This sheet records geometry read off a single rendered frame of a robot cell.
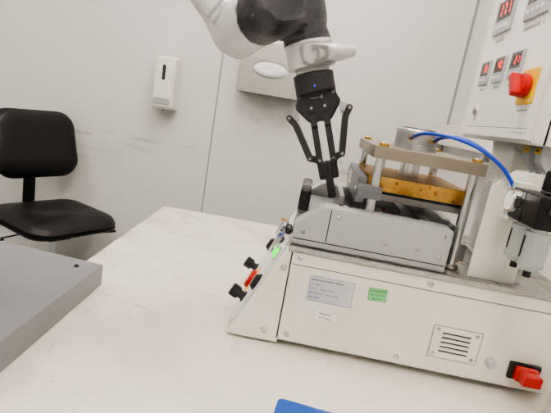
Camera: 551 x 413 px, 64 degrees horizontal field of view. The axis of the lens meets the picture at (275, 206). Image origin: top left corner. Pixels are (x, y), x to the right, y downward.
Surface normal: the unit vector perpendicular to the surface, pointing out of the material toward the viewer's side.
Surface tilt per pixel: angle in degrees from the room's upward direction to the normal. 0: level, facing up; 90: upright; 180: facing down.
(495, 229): 90
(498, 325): 90
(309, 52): 100
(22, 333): 90
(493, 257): 90
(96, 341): 0
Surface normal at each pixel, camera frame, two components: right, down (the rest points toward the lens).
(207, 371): 0.17, -0.96
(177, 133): -0.04, 0.21
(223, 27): -0.76, 0.39
